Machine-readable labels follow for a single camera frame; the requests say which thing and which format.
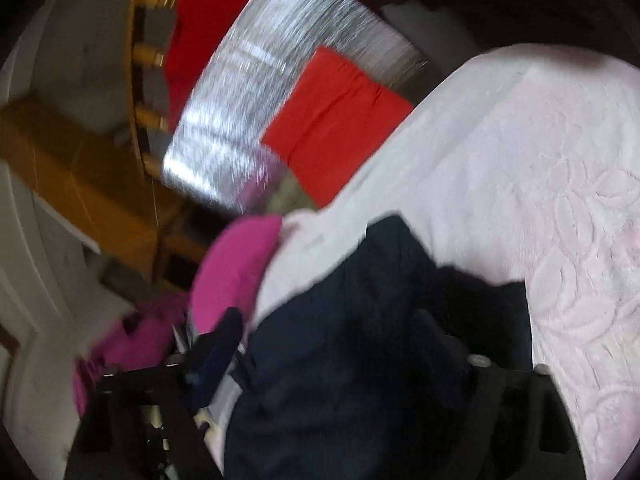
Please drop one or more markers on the silver foil insulation panel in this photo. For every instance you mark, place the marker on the silver foil insulation panel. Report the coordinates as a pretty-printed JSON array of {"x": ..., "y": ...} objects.
[{"x": 240, "y": 110}]

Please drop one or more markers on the wooden chair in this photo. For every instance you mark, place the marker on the wooden chair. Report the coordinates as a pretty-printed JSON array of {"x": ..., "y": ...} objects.
[{"x": 75, "y": 170}]

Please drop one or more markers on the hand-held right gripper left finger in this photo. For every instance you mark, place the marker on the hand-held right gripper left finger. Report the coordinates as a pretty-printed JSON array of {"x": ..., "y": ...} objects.
[{"x": 215, "y": 355}]

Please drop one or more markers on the white embossed blanket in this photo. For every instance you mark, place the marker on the white embossed blanket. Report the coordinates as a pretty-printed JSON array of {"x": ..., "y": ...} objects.
[{"x": 500, "y": 185}]

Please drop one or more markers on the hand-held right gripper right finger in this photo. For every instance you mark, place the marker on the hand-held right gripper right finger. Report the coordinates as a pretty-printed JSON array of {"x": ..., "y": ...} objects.
[{"x": 500, "y": 392}]

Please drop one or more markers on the magenta fleece jacket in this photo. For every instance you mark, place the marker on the magenta fleece jacket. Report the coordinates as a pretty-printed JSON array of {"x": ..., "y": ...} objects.
[{"x": 145, "y": 335}]

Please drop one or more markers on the red pillow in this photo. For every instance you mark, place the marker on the red pillow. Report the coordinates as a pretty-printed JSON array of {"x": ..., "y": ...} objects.
[{"x": 335, "y": 130}]

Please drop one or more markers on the magenta pillow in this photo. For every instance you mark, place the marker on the magenta pillow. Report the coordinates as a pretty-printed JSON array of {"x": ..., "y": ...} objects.
[{"x": 235, "y": 270}]

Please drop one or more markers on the wooden stair railing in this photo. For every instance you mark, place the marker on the wooden stair railing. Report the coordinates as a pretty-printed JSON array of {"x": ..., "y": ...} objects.
[{"x": 147, "y": 52}]

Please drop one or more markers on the navy quilted jacket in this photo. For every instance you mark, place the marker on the navy quilted jacket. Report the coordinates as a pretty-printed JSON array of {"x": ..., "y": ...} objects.
[{"x": 350, "y": 360}]

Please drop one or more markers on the red plush blanket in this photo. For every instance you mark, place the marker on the red plush blanket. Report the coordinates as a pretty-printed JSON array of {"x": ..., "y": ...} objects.
[{"x": 200, "y": 35}]

